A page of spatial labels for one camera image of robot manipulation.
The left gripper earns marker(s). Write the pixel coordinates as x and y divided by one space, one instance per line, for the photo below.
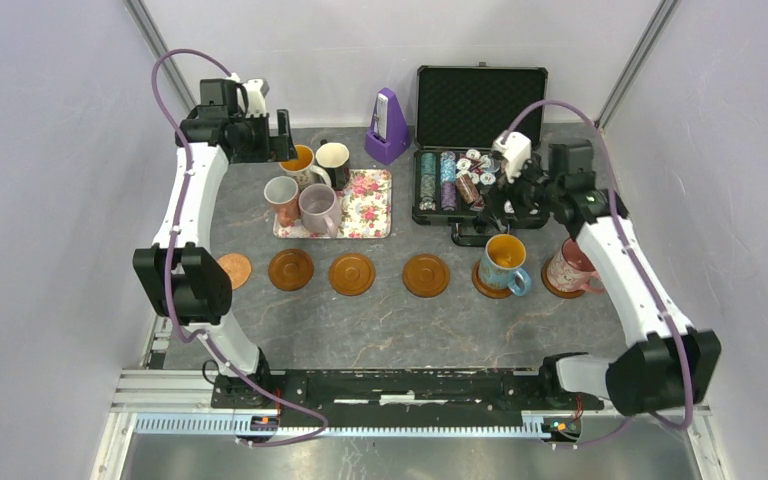
275 148

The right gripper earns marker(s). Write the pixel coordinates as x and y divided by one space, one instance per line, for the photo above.
505 191

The blue mug orange inside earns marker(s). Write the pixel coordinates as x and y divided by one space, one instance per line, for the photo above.
502 265

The pink mug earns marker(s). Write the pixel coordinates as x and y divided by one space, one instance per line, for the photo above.
571 270

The wooden coaster five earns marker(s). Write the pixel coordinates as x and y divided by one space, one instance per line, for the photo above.
558 293

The wooden coaster two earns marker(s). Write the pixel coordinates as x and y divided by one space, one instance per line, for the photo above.
483 289

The floral tray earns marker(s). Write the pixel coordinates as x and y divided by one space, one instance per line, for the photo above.
366 204

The wooden coaster one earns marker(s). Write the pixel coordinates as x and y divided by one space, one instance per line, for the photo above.
290 269

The wooden coaster four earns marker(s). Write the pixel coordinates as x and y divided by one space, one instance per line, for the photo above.
425 275

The woven rattan coaster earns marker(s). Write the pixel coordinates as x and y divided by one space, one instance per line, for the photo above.
237 267

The wooden coaster three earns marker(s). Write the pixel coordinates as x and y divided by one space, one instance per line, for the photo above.
351 274

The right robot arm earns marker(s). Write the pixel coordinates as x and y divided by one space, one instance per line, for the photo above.
668 362

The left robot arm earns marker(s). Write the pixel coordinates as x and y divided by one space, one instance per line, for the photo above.
180 276

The white mug orange inside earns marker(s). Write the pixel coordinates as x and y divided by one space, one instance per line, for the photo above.
304 170

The salmon mug white inside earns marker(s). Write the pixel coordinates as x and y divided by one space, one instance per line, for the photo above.
282 193

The black mug white inside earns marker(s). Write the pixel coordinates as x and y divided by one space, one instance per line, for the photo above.
334 158

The orange poker chip stack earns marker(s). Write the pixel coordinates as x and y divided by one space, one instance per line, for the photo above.
467 188

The lilac mug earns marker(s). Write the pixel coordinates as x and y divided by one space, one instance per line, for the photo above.
321 211

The purple poker chip stack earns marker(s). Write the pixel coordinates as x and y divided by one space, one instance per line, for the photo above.
448 196

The teal poker chip stack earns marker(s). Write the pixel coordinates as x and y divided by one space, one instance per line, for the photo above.
427 191

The purple metronome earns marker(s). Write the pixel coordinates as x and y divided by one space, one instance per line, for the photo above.
388 135

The black poker chip case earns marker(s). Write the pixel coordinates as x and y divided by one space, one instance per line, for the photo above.
459 109

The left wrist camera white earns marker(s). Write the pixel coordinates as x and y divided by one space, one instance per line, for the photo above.
254 92

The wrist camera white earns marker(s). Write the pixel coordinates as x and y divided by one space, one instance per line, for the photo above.
254 92
513 149

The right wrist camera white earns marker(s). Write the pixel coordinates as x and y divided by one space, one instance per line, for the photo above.
513 149

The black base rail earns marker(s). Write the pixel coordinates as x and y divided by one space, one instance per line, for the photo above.
398 399

